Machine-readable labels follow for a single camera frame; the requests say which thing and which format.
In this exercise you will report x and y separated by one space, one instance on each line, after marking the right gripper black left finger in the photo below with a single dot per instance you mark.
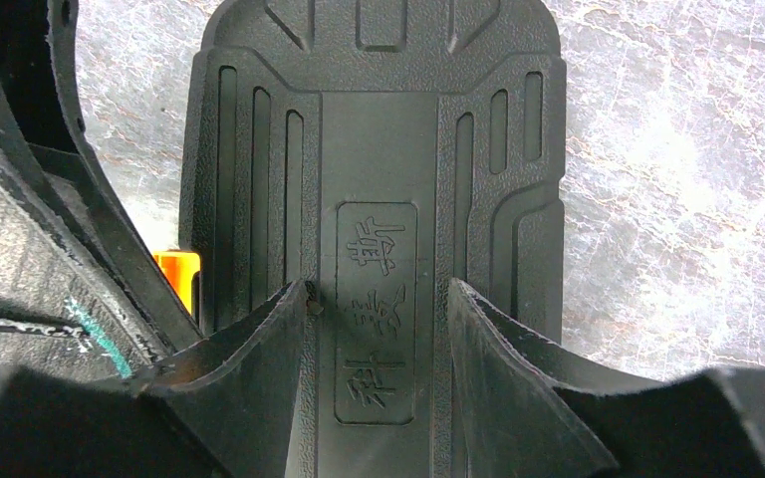
223 407

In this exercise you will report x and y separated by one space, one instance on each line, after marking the black plastic tool case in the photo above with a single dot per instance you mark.
377 150

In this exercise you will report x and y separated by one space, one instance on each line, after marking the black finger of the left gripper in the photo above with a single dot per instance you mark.
60 312
38 77

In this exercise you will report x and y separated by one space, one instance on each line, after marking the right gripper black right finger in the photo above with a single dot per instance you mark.
534 409

